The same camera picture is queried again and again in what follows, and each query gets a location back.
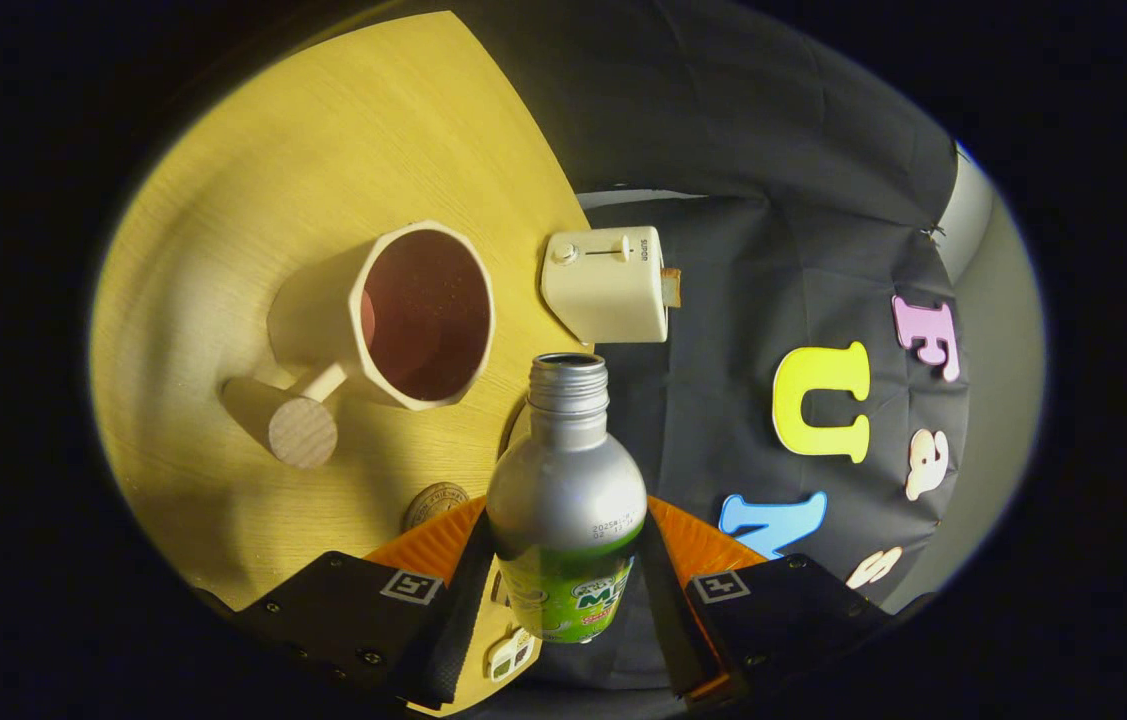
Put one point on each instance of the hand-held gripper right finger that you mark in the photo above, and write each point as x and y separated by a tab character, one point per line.
671	630

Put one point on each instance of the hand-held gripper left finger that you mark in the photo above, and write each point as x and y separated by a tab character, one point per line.
438	640

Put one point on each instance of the round cork coaster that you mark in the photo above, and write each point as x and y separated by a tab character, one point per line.
433	500

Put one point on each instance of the silver bottle with green label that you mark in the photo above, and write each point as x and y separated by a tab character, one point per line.
568	490

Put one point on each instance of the white divided dish of beans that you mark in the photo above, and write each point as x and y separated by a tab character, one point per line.
508	655

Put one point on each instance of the toast slice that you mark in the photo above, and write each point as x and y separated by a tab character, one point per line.
672	288

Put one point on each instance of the cream toaster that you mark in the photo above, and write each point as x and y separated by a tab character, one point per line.
603	290

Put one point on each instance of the wooden table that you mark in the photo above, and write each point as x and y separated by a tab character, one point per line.
253	180

